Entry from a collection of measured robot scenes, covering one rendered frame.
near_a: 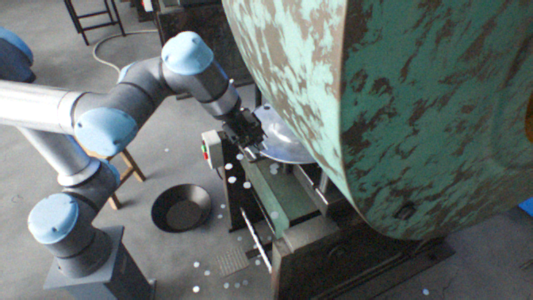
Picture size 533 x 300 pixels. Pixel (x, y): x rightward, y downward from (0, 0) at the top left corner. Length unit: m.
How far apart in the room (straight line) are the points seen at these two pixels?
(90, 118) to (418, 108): 0.42
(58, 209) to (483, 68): 0.92
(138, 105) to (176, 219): 1.17
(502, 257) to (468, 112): 1.62
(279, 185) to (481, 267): 1.14
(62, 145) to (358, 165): 0.82
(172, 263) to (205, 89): 1.10
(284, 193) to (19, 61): 0.70
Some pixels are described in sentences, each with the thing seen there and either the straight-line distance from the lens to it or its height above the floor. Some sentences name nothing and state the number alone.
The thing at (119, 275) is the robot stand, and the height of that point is 0.37.
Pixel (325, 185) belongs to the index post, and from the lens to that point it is 0.78.
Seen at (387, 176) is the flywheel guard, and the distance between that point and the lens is 0.24.
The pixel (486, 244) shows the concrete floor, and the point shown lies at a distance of 1.85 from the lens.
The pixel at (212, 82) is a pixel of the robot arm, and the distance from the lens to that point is 0.55.
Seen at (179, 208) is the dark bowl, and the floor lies 0.00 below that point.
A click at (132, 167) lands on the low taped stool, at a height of 0.14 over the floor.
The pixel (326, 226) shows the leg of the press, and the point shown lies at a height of 0.64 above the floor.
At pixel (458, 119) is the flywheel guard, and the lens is 0.25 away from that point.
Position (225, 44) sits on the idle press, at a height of 0.34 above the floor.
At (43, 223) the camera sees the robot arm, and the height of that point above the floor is 0.67.
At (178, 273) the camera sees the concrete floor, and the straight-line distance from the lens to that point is 1.50.
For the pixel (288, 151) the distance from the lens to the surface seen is 0.79.
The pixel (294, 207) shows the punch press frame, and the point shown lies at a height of 0.65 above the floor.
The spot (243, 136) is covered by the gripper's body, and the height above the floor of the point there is 0.92.
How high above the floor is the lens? 1.33
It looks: 44 degrees down
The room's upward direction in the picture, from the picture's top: straight up
